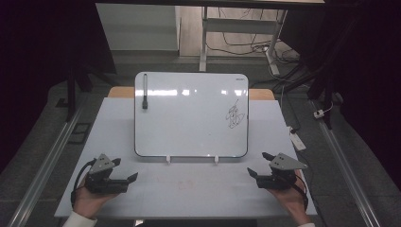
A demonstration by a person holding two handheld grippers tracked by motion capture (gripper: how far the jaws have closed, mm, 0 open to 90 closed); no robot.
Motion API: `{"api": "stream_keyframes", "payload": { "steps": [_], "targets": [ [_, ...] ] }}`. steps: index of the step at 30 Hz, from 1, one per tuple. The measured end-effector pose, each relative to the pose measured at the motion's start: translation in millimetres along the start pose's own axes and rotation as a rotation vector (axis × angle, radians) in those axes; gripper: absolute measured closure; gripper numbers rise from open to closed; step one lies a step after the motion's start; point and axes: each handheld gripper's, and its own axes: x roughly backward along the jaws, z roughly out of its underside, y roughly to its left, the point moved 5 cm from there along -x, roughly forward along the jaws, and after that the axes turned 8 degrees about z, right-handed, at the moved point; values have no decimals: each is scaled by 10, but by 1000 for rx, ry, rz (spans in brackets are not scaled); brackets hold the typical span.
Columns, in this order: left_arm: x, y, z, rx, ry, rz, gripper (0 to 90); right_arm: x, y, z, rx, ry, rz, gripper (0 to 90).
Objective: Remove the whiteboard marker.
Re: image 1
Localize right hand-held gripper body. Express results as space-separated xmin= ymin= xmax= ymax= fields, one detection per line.
xmin=255 ymin=152 xmax=308 ymax=191

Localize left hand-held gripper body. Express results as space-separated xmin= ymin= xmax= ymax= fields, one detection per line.
xmin=84 ymin=153 xmax=131 ymax=195

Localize black marker pen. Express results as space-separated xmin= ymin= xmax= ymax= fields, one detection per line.
xmin=142 ymin=73 xmax=148 ymax=111

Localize white whiteboard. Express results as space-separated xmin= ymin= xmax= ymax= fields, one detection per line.
xmin=134 ymin=71 xmax=250 ymax=159

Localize person's left hand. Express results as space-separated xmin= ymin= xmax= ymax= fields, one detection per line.
xmin=73 ymin=179 xmax=119 ymax=220

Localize person's right hand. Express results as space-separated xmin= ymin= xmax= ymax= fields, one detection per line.
xmin=268 ymin=169 xmax=311 ymax=225

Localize white power strip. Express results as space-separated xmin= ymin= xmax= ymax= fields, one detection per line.
xmin=287 ymin=126 xmax=307 ymax=151

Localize black floor plate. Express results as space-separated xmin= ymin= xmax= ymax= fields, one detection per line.
xmin=67 ymin=122 xmax=93 ymax=146

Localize wooden board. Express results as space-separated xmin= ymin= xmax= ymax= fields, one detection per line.
xmin=108 ymin=86 xmax=276 ymax=101

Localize black metal stand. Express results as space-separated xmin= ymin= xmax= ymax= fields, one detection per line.
xmin=64 ymin=62 xmax=117 ymax=122
xmin=272 ymin=60 xmax=337 ymax=131

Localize white cabinet panel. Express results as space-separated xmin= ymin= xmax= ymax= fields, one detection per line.
xmin=96 ymin=3 xmax=182 ymax=51

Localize left hand-held gripper black cable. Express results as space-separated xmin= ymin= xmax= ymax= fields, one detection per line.
xmin=70 ymin=159 xmax=97 ymax=209

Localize hand-held gripper black cable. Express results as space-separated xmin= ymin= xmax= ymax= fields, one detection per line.
xmin=70 ymin=159 xmax=97 ymax=209
xmin=291 ymin=174 xmax=309 ymax=211

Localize right hand-held gripper black cable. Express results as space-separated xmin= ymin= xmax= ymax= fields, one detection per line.
xmin=291 ymin=174 xmax=309 ymax=211

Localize metal floor rail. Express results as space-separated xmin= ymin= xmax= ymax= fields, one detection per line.
xmin=310 ymin=100 xmax=382 ymax=227
xmin=8 ymin=97 xmax=88 ymax=227

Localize tangle of black floor cables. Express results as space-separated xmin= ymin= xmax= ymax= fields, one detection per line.
xmin=206 ymin=8 xmax=301 ymax=65

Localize white desk frame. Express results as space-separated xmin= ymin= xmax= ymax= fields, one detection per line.
xmin=199 ymin=6 xmax=288 ymax=76

